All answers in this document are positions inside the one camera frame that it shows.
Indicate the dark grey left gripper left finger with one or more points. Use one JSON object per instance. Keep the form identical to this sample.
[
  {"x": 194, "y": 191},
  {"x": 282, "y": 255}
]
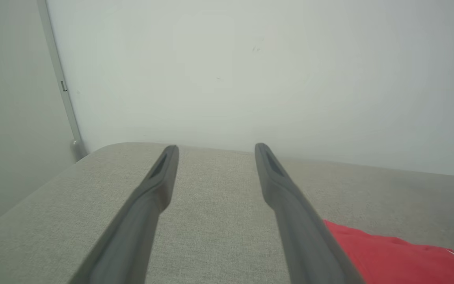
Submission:
[{"x": 132, "y": 236}]

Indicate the grey wall trim strip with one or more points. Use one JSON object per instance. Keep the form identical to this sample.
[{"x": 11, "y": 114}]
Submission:
[{"x": 63, "y": 90}]

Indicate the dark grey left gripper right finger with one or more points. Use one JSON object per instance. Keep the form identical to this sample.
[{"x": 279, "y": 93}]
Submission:
[{"x": 306, "y": 236}]

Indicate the red cloth garment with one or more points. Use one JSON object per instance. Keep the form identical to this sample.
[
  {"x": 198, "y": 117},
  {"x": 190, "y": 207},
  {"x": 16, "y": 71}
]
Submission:
[{"x": 400, "y": 258}]

